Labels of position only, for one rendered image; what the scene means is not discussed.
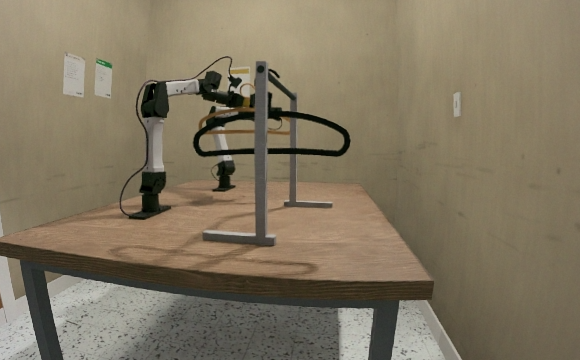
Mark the orange wire hanger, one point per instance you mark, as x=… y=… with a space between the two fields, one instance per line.
x=246 y=109

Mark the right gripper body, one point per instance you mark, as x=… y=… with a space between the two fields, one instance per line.
x=222 y=97

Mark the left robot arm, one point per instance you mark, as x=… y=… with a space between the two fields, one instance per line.
x=225 y=163

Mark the black clothes hanger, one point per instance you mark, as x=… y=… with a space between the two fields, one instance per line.
x=290 y=114

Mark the grey metal hanger rack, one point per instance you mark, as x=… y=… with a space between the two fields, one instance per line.
x=261 y=237

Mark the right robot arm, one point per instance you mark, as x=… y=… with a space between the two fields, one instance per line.
x=154 y=112

